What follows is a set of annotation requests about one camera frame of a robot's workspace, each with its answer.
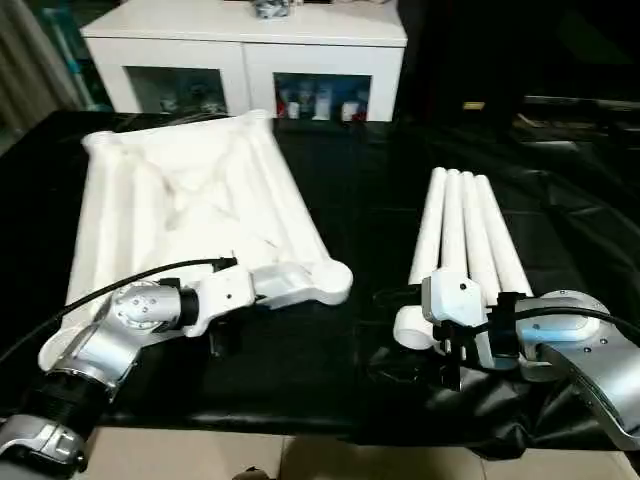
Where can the white plastic table leg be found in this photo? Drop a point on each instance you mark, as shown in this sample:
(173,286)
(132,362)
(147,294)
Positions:
(476,225)
(452,225)
(498,225)
(429,225)

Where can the white plastic table top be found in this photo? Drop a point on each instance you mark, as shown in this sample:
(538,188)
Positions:
(200,200)

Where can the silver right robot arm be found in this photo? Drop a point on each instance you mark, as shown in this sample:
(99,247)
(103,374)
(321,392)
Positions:
(575,340)

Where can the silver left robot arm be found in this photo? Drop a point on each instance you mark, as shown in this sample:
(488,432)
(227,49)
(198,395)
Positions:
(100,350)

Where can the black plastic mat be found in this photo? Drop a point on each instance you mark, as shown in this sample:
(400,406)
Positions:
(350,200)

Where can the small white cup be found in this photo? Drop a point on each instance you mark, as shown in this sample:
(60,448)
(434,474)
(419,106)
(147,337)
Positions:
(294,110)

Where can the small tan label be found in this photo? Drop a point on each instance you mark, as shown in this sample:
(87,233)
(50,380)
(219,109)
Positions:
(473,105)

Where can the white printed carton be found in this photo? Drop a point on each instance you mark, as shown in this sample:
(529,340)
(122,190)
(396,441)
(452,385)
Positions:
(323,102)

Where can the white mug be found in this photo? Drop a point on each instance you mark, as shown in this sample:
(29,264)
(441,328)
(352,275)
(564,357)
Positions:
(349,110)

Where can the white cabinet with glass doors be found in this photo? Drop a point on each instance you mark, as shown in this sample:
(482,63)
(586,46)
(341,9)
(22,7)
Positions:
(200,50)

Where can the tall black cabinet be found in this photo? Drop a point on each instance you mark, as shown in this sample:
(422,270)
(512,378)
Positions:
(460,50)

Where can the teal white pole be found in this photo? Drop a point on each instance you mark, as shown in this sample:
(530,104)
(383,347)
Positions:
(75,65)

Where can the patterned mug on cabinet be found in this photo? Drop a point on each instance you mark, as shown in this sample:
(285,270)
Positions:
(270,9)

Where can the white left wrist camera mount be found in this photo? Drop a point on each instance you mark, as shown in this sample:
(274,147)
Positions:
(220,295)

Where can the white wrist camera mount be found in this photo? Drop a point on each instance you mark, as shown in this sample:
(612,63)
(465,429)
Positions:
(220,295)
(455,295)

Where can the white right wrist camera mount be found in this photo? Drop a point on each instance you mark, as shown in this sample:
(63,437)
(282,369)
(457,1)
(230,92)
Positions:
(455,295)

